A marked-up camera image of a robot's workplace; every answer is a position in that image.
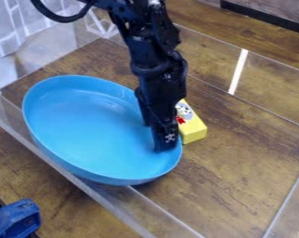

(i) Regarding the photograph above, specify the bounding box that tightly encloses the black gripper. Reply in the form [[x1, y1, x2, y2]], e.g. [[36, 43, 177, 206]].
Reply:
[[132, 51, 188, 152]]

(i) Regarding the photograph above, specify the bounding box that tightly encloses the yellow butter block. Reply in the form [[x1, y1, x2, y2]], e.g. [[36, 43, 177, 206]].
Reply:
[[176, 99, 208, 144]]

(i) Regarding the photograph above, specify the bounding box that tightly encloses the blue oval tray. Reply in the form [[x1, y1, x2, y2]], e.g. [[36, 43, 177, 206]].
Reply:
[[23, 75, 183, 186]]

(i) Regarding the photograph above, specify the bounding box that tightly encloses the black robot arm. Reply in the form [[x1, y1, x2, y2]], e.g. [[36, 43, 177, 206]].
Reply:
[[81, 0, 188, 152]]

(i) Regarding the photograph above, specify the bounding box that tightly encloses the clear acrylic barrier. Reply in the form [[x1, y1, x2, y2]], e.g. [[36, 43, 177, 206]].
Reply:
[[0, 21, 299, 238]]

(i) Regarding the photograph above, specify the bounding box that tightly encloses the white checkered cloth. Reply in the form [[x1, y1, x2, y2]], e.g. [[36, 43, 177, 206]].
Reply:
[[0, 0, 91, 59]]

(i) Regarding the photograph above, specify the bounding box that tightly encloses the dark baseboard strip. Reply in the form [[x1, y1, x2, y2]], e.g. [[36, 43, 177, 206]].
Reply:
[[220, 0, 299, 33]]

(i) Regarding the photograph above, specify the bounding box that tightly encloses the black cable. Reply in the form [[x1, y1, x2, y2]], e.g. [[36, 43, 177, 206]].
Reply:
[[29, 0, 99, 24]]

